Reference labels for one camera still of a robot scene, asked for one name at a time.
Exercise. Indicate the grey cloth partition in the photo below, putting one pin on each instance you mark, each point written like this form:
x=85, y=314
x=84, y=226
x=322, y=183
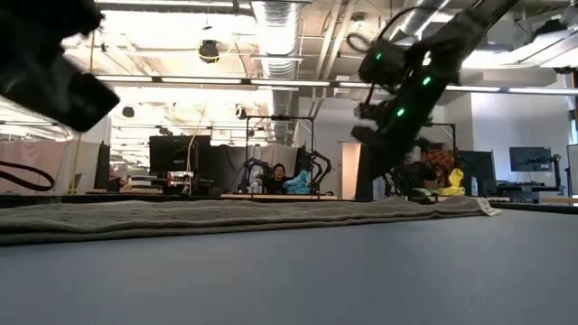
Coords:
x=230, y=162

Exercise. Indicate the long ceiling light bar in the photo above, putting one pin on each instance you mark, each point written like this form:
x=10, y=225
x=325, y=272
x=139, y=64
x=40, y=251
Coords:
x=203, y=81

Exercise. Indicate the turquoise cloth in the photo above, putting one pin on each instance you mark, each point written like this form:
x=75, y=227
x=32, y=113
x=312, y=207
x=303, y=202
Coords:
x=298, y=185

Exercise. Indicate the dark monitor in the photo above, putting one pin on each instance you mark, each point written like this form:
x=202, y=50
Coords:
x=478, y=167

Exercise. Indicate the beige door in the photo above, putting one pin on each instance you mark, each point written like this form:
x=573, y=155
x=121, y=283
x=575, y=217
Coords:
x=350, y=167

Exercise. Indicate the monitor on black arm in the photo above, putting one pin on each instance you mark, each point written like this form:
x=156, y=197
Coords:
x=530, y=159

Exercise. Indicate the black hanging ceiling speaker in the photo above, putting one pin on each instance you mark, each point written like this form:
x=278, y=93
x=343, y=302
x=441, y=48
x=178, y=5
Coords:
x=209, y=52

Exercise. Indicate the pink cloth partition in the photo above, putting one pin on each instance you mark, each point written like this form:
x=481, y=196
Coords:
x=27, y=151

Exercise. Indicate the yellow cloth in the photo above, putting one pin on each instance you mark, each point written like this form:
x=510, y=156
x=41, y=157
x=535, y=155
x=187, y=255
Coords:
x=454, y=180

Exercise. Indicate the wooden station table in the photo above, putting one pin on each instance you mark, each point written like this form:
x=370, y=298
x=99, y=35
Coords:
x=280, y=197

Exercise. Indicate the white cloth partition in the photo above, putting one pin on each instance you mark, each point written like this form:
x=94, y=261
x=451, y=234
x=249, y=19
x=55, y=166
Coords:
x=282, y=153

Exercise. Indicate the orange patterned cloth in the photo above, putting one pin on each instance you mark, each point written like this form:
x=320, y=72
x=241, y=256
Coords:
x=440, y=162

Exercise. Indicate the grey-beige towel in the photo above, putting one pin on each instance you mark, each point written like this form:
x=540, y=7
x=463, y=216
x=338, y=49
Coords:
x=226, y=216

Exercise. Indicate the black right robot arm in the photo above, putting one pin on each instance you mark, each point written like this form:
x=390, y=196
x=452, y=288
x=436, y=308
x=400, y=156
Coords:
x=465, y=31

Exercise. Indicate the black background robot arms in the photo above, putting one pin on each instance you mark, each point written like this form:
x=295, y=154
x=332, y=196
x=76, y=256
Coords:
x=316, y=167

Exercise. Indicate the white screen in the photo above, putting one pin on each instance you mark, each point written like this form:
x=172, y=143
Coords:
x=573, y=169

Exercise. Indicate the slanted silver ventilation duct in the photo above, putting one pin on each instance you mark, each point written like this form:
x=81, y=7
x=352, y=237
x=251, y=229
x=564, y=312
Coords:
x=406, y=22

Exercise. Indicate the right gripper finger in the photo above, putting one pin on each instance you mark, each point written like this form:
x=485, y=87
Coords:
x=380, y=166
x=399, y=164

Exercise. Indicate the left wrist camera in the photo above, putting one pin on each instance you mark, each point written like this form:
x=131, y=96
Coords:
x=68, y=99

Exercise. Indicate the black monitor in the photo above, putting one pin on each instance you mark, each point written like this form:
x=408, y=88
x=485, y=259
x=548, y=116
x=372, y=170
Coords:
x=178, y=155

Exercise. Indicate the black aluminium table frame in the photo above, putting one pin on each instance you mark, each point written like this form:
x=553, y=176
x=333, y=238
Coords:
x=90, y=198

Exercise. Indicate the short ceiling light strip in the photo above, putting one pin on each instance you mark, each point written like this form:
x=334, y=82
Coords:
x=519, y=90

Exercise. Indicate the clear plastic bottle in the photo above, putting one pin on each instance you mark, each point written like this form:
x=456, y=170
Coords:
x=255, y=185

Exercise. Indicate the black station frame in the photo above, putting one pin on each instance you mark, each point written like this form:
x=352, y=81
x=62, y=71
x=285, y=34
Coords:
x=444, y=124
x=280, y=117

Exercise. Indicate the dark desk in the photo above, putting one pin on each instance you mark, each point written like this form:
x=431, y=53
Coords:
x=519, y=192

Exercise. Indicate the person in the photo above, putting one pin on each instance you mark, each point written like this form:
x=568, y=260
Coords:
x=278, y=173

